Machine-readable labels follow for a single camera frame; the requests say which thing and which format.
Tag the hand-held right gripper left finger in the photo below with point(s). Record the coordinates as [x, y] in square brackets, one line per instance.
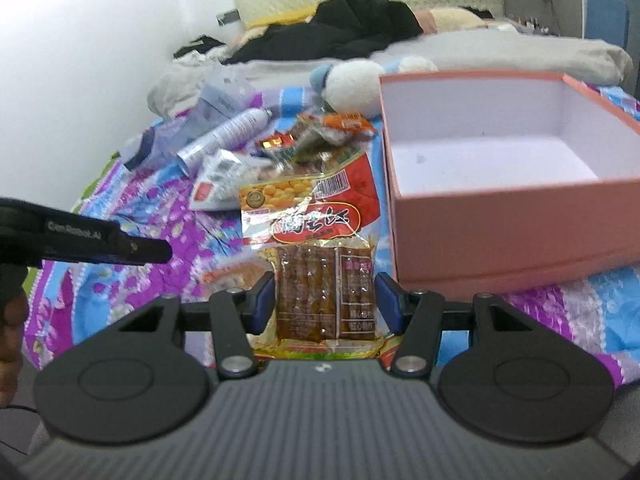
[262, 305]

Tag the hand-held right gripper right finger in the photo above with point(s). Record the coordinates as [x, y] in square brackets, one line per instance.
[386, 305]

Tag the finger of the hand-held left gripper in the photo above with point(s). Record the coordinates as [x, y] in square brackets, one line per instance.
[150, 251]

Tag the red yellow snack bag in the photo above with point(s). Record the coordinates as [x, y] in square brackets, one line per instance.
[300, 210]

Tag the pink cardboard box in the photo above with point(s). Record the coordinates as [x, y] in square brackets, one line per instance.
[500, 225]

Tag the person's left hand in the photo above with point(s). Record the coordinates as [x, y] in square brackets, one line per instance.
[10, 340]

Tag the white packet with red label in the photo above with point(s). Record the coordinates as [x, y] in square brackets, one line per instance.
[220, 180]

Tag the clear plastic bag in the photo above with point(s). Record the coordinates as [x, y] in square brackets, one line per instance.
[172, 135]

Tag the white spray bottle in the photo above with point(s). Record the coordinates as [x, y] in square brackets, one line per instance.
[225, 135]

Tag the red gold snack packet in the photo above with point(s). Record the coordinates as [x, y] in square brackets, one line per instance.
[275, 145]

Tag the grey green snack packet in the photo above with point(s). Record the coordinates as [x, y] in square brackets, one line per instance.
[315, 142]

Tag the orange snack packet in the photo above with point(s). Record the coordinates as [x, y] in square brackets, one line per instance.
[345, 125]

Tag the dark garment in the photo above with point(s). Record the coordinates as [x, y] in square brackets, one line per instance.
[200, 45]

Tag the white blue plush toy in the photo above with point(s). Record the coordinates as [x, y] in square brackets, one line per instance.
[350, 85]

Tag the yellow pillow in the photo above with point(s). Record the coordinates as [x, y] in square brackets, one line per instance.
[285, 15]

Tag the black clothing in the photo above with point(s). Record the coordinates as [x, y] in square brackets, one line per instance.
[360, 25]

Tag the grey blanket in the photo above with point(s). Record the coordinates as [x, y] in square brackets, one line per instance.
[525, 55]

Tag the pink cream pillow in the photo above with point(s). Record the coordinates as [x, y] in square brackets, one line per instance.
[450, 17]

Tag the row of small bottles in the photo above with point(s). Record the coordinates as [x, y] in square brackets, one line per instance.
[530, 24]

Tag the blue chair back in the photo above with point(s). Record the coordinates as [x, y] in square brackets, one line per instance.
[607, 17]

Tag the wall outlet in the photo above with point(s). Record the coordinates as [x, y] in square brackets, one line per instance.
[227, 16]

